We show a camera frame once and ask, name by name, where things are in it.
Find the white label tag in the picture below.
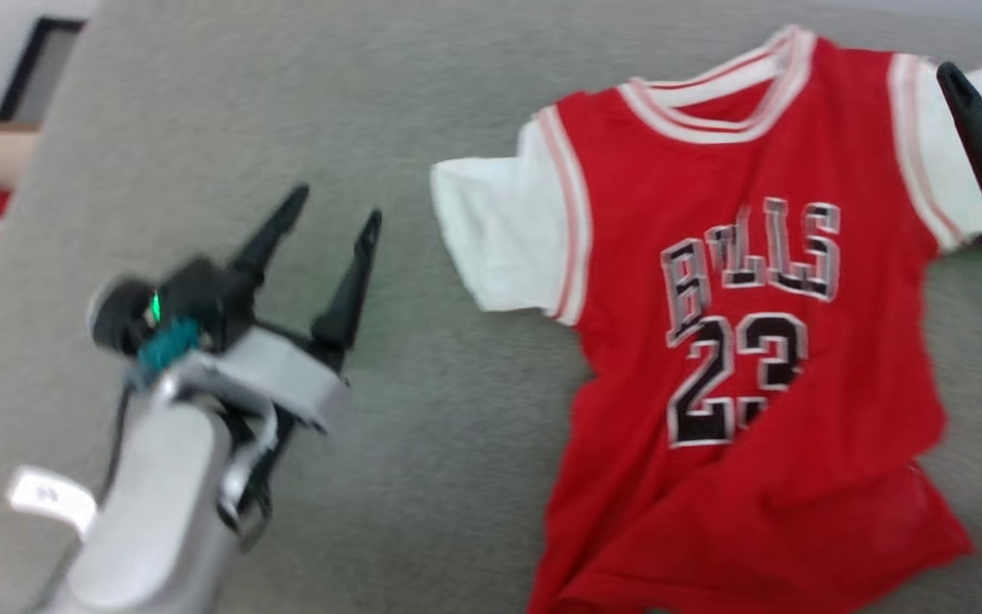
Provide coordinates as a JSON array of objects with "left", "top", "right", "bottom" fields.
[{"left": 7, "top": 466, "right": 98, "bottom": 538}]

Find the red white basketball jersey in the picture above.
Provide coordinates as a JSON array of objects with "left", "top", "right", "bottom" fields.
[{"left": 430, "top": 24, "right": 982, "bottom": 614}]

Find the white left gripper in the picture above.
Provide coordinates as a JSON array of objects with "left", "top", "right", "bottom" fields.
[{"left": 171, "top": 183, "right": 384, "bottom": 436}]

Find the teal left camera connector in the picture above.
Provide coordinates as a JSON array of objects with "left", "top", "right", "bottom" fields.
[{"left": 135, "top": 317, "right": 202, "bottom": 385}]

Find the black framed panel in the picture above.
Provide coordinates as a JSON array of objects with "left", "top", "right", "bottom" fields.
[{"left": 0, "top": 17, "right": 87, "bottom": 122}]

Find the grey fabric sofa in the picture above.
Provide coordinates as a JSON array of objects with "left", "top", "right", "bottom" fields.
[{"left": 0, "top": 0, "right": 982, "bottom": 614}]

